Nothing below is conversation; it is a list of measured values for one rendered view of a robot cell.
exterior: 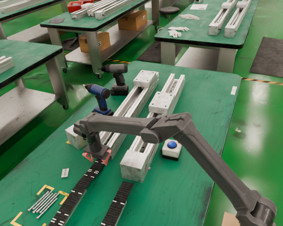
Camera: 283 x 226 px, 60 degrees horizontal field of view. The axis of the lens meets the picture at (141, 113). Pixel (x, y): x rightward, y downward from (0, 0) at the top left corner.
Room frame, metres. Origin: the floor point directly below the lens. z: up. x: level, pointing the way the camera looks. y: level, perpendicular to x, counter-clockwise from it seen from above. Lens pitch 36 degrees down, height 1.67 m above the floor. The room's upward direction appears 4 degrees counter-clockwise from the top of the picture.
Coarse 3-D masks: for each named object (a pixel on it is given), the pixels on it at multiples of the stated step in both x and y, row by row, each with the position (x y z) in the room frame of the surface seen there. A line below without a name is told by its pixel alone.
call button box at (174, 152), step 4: (168, 140) 0.89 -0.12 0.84; (172, 140) 0.88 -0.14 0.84; (164, 144) 0.86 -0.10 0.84; (180, 144) 0.85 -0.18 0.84; (164, 148) 0.83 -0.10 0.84; (168, 148) 0.83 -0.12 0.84; (172, 148) 0.83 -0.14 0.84; (176, 148) 0.83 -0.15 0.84; (180, 148) 0.84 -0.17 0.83; (164, 152) 0.83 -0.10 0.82; (168, 152) 0.82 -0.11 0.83; (172, 152) 0.81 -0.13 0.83; (176, 152) 0.80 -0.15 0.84; (180, 152) 0.84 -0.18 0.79; (164, 156) 0.83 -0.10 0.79; (168, 156) 0.82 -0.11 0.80; (172, 156) 0.81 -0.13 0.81; (176, 156) 0.80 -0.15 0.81; (176, 160) 0.80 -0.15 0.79
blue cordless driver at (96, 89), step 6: (90, 84) 1.23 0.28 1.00; (96, 84) 1.23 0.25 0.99; (90, 90) 1.20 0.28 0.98; (96, 90) 1.18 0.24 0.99; (102, 90) 1.16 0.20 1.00; (108, 90) 1.17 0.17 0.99; (96, 96) 1.19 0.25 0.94; (102, 96) 1.14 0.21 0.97; (108, 96) 1.16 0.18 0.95; (102, 102) 1.17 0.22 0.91; (96, 108) 1.21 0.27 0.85; (102, 108) 1.17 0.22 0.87; (108, 108) 1.20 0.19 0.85; (102, 114) 1.16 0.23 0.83; (108, 114) 1.16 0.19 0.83
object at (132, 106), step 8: (136, 88) 1.38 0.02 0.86; (144, 88) 1.37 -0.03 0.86; (152, 88) 1.45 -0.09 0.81; (128, 96) 1.28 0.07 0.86; (136, 96) 1.32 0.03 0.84; (144, 96) 1.31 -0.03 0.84; (128, 104) 1.24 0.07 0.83; (136, 104) 1.19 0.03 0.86; (144, 104) 1.29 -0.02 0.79; (120, 112) 1.13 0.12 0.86; (128, 112) 1.12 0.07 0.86; (136, 112) 1.16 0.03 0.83; (104, 136) 0.94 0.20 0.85; (112, 136) 0.92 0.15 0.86; (120, 136) 0.95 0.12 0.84; (104, 144) 0.90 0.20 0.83; (112, 144) 0.87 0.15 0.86; (120, 144) 0.94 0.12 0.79; (112, 152) 0.86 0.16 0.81
